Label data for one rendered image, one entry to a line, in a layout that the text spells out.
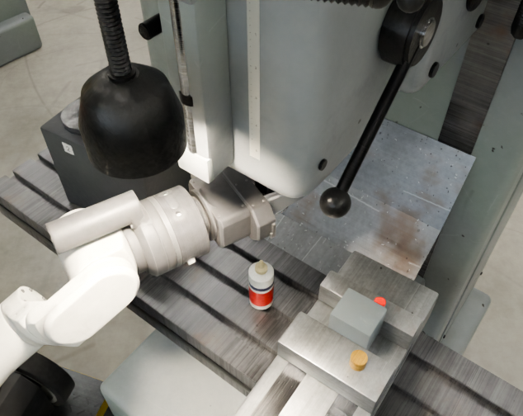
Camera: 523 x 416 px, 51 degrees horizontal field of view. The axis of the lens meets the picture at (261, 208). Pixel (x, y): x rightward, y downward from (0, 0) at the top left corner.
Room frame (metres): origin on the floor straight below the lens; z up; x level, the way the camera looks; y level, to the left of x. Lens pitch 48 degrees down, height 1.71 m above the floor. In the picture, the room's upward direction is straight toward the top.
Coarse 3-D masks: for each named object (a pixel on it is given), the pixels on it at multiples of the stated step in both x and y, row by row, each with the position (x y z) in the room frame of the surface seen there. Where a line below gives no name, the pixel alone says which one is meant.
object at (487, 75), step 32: (512, 0) 0.69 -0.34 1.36; (480, 32) 0.71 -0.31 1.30; (448, 64) 0.73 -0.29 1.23; (480, 64) 0.70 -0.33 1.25; (512, 64) 0.68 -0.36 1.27; (416, 96) 0.75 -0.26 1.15; (448, 96) 0.72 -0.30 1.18; (480, 96) 0.69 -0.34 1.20; (512, 96) 0.67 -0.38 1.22; (416, 128) 0.75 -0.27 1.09; (448, 128) 0.71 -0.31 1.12; (480, 128) 0.68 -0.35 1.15; (512, 128) 0.66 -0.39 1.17; (480, 160) 0.67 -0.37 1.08; (512, 160) 0.65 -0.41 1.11; (480, 192) 0.66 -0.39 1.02; (512, 192) 0.71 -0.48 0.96; (448, 224) 0.68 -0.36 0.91; (480, 224) 0.65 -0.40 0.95; (448, 256) 0.67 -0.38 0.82; (480, 256) 0.70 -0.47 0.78; (448, 288) 0.65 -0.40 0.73; (448, 320) 0.69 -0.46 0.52
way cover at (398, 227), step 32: (384, 128) 0.77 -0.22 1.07; (384, 160) 0.74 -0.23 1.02; (416, 160) 0.71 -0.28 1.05; (448, 160) 0.69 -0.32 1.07; (320, 192) 0.74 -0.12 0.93; (352, 192) 0.72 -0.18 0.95; (384, 192) 0.70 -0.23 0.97; (416, 192) 0.68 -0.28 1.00; (448, 192) 0.66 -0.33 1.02; (288, 224) 0.71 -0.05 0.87; (320, 224) 0.69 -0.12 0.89; (352, 224) 0.68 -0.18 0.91; (384, 224) 0.66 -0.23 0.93; (416, 224) 0.64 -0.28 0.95; (320, 256) 0.63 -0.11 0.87; (384, 256) 0.61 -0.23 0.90; (416, 256) 0.60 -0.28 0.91
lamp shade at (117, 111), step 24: (144, 72) 0.30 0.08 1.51; (96, 96) 0.28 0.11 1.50; (120, 96) 0.28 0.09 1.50; (144, 96) 0.28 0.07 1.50; (168, 96) 0.30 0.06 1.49; (96, 120) 0.27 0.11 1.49; (120, 120) 0.27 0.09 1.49; (144, 120) 0.27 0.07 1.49; (168, 120) 0.28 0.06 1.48; (96, 144) 0.27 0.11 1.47; (120, 144) 0.27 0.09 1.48; (144, 144) 0.27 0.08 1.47; (168, 144) 0.28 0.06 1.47; (120, 168) 0.26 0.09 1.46; (144, 168) 0.27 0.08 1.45
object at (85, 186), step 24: (72, 120) 0.72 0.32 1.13; (48, 144) 0.72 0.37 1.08; (72, 144) 0.69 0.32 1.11; (72, 168) 0.70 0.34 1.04; (96, 168) 0.66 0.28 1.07; (168, 168) 0.67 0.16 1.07; (72, 192) 0.71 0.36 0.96; (96, 192) 0.67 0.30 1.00; (120, 192) 0.64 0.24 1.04; (144, 192) 0.61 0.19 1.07
